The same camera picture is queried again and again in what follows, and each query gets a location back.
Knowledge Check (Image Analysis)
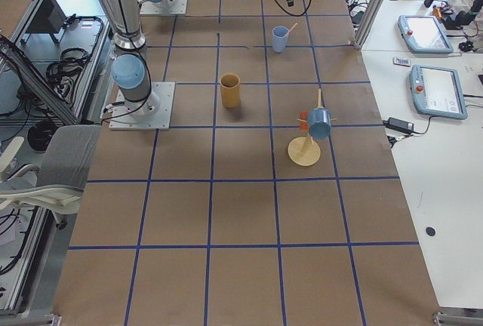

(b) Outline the black power adapter right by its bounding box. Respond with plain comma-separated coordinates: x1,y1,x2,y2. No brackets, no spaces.
385,117,414,134

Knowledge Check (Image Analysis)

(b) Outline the teach pendant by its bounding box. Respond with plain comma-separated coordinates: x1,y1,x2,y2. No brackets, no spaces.
398,15,454,54
409,65,468,120

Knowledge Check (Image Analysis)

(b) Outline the upper teach pendant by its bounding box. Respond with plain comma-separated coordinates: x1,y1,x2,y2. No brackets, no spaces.
398,15,454,54

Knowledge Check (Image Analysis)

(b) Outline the bamboo chopstick holder cup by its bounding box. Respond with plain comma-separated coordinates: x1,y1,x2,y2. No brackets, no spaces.
220,73,241,108

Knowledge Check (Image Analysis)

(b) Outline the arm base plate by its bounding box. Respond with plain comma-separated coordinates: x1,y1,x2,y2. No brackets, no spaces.
140,0,188,17
109,81,176,131

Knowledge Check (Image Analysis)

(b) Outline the pink chopstick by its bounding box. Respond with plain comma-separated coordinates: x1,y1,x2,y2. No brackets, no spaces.
285,23,298,36

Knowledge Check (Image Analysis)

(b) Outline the round wooden coaster stand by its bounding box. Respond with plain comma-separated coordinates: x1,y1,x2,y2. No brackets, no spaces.
287,88,335,167

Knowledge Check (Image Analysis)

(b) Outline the grey office chair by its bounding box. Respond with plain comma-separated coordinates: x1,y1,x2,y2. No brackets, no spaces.
1,125,101,229

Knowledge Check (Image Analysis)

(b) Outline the aluminium frame post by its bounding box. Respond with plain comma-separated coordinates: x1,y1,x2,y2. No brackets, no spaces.
353,0,384,50

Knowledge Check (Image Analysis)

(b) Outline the light blue plastic cup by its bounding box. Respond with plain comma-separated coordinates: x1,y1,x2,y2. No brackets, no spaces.
272,26,289,54

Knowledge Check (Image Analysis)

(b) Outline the lower teach pendant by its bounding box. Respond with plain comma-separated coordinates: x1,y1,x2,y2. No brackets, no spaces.
409,65,468,120

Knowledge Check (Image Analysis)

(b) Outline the orange red lid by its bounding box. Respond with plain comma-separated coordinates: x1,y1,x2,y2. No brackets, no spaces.
298,111,309,131

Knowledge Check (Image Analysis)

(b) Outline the dark blue hanging mug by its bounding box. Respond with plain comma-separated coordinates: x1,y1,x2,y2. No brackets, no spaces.
306,107,332,140

